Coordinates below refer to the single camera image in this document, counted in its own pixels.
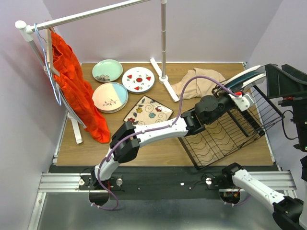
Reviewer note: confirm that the black mounting rail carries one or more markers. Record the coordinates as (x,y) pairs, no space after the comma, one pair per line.
(155,183)

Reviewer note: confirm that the square leaf pattern plate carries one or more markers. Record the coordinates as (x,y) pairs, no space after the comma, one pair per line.
(148,111)

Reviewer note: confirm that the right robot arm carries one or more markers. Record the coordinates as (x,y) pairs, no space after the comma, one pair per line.
(288,213)

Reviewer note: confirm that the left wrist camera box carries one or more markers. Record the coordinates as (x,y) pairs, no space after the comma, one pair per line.
(243,100)

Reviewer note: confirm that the cream and teal plate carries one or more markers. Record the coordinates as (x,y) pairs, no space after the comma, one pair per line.
(110,97)

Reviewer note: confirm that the white blue rimmed plate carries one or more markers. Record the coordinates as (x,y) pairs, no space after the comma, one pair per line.
(138,79)

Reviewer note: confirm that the black wire dish rack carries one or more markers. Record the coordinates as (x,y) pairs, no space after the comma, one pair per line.
(236,136)

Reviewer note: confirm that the wooden clip hanger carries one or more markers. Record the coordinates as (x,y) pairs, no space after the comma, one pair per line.
(49,52)

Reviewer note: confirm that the orange garment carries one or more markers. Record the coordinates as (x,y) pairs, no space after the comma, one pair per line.
(77,91)

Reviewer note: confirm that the beige cloth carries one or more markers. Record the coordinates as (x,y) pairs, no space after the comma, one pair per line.
(198,87)

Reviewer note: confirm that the green round plate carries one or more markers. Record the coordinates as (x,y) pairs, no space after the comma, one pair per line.
(107,71)

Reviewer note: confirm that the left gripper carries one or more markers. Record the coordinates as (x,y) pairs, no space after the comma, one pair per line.
(226,95)

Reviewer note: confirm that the teal round plate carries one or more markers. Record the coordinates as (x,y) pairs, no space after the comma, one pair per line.
(238,80)

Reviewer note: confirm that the blue wire hanger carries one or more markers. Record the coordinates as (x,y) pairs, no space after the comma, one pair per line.
(55,89)

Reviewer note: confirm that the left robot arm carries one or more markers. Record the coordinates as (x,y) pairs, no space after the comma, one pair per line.
(129,138)

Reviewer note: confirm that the white clothes rack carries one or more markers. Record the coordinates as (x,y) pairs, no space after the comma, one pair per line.
(27,30)

